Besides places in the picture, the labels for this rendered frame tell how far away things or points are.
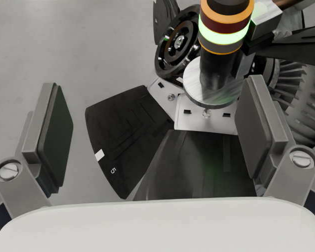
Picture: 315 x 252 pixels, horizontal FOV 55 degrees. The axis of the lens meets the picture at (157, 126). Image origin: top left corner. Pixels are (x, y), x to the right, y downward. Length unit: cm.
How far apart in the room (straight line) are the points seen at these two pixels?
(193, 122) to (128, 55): 160
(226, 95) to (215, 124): 10
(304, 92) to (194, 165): 20
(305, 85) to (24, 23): 214
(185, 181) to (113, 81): 155
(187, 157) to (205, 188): 5
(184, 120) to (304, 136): 20
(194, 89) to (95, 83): 160
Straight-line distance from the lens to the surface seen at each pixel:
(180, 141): 42
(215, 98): 35
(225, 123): 44
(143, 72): 192
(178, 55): 44
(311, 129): 52
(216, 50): 29
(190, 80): 36
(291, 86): 49
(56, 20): 234
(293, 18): 70
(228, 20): 26
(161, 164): 42
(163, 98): 55
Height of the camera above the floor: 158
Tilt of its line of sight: 66 degrees down
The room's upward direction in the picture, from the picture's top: 9 degrees counter-clockwise
